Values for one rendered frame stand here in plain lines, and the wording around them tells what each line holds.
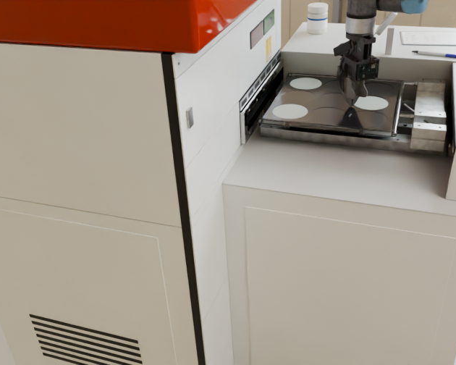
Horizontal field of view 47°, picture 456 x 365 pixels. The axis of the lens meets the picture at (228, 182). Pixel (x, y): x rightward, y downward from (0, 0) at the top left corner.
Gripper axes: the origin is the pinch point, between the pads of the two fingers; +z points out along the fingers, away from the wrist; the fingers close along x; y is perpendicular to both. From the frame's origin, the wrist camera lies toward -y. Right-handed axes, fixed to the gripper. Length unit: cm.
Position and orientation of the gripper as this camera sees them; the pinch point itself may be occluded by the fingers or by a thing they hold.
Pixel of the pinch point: (350, 100)
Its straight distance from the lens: 155.9
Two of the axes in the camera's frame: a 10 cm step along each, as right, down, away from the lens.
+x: 9.5, -2.0, 2.3
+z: 0.5, 8.5, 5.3
